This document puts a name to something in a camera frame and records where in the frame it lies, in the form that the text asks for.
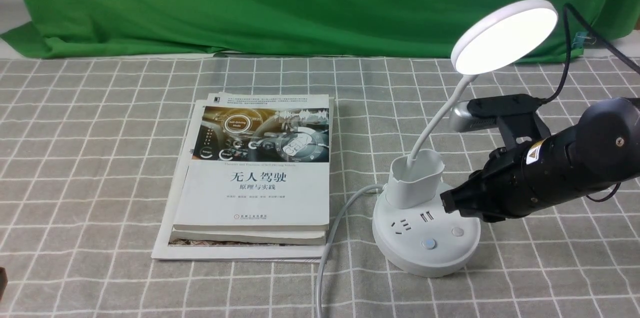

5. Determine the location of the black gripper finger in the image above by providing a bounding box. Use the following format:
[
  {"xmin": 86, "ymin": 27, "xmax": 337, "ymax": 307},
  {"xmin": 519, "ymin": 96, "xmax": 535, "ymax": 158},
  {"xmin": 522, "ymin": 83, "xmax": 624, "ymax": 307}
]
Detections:
[{"xmin": 439, "ymin": 181, "xmax": 483, "ymax": 218}]

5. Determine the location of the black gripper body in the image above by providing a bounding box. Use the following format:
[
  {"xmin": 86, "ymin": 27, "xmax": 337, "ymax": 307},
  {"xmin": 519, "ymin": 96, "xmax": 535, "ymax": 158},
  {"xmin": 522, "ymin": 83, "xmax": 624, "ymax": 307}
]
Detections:
[{"xmin": 467, "ymin": 136, "xmax": 594, "ymax": 222}]

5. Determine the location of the white desk lamp with sockets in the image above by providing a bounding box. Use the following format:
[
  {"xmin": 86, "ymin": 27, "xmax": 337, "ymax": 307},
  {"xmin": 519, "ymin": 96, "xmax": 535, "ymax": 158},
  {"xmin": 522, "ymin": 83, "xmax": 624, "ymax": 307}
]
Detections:
[{"xmin": 372, "ymin": 0, "xmax": 559, "ymax": 278}]

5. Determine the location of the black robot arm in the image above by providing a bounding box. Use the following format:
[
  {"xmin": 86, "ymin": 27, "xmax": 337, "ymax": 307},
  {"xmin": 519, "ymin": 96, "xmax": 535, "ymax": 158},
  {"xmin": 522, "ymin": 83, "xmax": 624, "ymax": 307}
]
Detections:
[{"xmin": 440, "ymin": 97, "xmax": 639, "ymax": 223}]

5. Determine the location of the blue binder clip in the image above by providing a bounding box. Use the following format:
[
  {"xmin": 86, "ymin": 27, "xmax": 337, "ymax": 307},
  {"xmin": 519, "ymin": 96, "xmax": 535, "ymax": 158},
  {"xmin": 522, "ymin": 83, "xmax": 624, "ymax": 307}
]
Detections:
[{"xmin": 571, "ymin": 31, "xmax": 597, "ymax": 49}]

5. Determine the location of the white autonomous driving book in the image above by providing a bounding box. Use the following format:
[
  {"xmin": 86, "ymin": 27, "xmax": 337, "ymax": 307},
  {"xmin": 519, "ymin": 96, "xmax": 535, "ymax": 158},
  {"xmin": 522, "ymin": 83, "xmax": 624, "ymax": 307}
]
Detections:
[{"xmin": 173, "ymin": 93, "xmax": 334, "ymax": 231}]

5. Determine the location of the large white bottom book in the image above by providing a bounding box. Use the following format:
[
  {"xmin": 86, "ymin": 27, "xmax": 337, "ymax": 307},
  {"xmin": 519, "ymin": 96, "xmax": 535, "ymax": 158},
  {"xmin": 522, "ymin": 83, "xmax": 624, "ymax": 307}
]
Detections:
[{"xmin": 151, "ymin": 102, "xmax": 326, "ymax": 263}]

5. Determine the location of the grey checked tablecloth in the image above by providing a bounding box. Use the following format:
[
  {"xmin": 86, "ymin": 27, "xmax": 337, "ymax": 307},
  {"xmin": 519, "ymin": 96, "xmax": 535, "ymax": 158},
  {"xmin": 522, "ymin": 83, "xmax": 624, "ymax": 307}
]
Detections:
[{"xmin": 0, "ymin": 57, "xmax": 640, "ymax": 317}]

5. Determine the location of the green backdrop cloth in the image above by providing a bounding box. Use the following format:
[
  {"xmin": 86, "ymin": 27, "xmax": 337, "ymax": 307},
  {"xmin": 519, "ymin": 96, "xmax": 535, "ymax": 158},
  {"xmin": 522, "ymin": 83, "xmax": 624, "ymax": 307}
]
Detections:
[{"xmin": 1, "ymin": 0, "xmax": 639, "ymax": 59}]

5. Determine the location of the dark object at left edge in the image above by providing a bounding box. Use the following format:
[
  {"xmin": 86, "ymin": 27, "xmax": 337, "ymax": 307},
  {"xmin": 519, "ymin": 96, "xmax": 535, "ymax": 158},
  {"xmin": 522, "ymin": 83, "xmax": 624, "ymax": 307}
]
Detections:
[{"xmin": 0, "ymin": 267, "xmax": 9, "ymax": 300}]

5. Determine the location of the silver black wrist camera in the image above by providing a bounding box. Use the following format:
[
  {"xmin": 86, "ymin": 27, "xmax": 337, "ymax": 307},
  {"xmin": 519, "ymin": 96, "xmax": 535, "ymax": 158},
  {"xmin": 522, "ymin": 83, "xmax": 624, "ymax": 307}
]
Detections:
[{"xmin": 448, "ymin": 94, "xmax": 551, "ymax": 149}]

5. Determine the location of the white lamp power cable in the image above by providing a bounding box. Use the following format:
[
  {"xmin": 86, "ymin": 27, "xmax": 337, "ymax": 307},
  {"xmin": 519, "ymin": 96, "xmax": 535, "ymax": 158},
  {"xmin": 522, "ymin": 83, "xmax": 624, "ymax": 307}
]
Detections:
[{"xmin": 314, "ymin": 184, "xmax": 386, "ymax": 318}]

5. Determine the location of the black camera cable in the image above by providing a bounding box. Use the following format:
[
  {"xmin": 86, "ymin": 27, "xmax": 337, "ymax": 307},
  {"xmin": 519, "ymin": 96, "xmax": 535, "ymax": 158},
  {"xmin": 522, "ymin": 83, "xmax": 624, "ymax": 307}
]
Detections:
[{"xmin": 542, "ymin": 3, "xmax": 640, "ymax": 104}]

